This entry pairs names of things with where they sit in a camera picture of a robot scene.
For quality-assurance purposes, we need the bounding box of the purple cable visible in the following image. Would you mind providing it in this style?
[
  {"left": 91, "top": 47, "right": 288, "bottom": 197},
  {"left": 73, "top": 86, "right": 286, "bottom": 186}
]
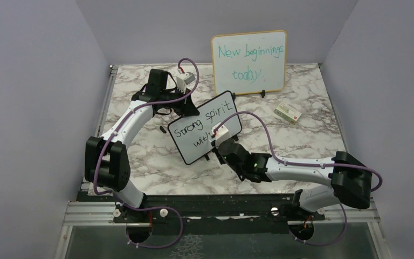
[
  {"left": 92, "top": 58, "right": 201, "bottom": 250},
  {"left": 212, "top": 111, "right": 384, "bottom": 247}
]

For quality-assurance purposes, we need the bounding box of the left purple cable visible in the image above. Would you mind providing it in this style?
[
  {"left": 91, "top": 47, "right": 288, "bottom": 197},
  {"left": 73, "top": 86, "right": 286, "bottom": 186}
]
[{"left": 92, "top": 58, "right": 201, "bottom": 250}]

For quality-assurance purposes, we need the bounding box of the black framed whiteboard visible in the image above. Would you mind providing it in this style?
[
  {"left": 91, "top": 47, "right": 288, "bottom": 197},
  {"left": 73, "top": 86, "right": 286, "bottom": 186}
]
[{"left": 168, "top": 91, "right": 238, "bottom": 165}]

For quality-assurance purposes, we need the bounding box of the black aluminium base frame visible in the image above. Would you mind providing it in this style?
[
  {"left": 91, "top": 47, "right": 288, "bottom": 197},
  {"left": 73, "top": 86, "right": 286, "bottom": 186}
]
[{"left": 55, "top": 193, "right": 390, "bottom": 259}]

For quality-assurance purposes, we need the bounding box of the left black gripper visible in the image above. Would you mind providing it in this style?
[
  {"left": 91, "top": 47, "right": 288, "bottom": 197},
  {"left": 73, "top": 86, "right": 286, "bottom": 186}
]
[{"left": 161, "top": 86, "right": 199, "bottom": 117}]

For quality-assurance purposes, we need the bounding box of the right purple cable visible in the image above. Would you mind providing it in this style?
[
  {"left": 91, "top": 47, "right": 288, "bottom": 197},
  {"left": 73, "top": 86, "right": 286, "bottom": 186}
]
[{"left": 212, "top": 111, "right": 384, "bottom": 247}]

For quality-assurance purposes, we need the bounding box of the silver black whiteboard stand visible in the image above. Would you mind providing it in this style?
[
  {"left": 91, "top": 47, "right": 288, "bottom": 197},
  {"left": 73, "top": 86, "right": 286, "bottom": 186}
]
[{"left": 203, "top": 135, "right": 240, "bottom": 161}]

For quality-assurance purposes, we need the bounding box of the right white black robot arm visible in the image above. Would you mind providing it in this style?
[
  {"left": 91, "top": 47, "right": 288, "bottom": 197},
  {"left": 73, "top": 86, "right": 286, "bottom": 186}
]
[{"left": 213, "top": 139, "right": 372, "bottom": 220}]

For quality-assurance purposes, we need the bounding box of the black yellow-board stand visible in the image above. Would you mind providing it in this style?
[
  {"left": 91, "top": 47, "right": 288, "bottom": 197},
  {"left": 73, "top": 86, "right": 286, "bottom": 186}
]
[{"left": 231, "top": 90, "right": 266, "bottom": 100}]

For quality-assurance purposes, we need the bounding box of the yellow framed whiteboard with writing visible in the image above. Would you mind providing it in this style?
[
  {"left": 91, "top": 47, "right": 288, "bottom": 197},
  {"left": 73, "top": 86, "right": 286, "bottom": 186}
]
[{"left": 211, "top": 30, "right": 287, "bottom": 95}]

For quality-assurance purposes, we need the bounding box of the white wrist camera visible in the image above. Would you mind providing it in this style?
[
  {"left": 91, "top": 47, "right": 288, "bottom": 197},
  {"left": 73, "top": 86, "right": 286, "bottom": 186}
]
[
  {"left": 210, "top": 122, "right": 232, "bottom": 148},
  {"left": 176, "top": 72, "right": 196, "bottom": 93}
]

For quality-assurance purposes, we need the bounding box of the white green eraser box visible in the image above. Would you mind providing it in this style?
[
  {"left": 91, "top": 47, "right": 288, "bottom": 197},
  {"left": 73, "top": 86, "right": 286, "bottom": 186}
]
[{"left": 274, "top": 102, "right": 302, "bottom": 125}]

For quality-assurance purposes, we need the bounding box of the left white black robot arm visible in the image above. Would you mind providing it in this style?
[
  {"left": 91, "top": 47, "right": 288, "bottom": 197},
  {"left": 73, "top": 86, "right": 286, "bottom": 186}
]
[{"left": 85, "top": 69, "right": 199, "bottom": 222}]

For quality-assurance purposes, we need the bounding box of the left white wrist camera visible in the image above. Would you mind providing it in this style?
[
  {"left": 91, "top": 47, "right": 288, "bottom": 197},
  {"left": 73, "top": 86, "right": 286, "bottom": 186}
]
[{"left": 176, "top": 72, "right": 196, "bottom": 93}]

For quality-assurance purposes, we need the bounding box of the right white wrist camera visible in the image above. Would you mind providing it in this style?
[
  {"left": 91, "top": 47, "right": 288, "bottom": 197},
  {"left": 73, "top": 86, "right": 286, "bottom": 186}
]
[{"left": 210, "top": 122, "right": 232, "bottom": 148}]

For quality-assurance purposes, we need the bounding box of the black marker cap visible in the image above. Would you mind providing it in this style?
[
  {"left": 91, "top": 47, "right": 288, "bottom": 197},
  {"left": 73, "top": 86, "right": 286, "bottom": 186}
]
[{"left": 159, "top": 126, "right": 167, "bottom": 134}]

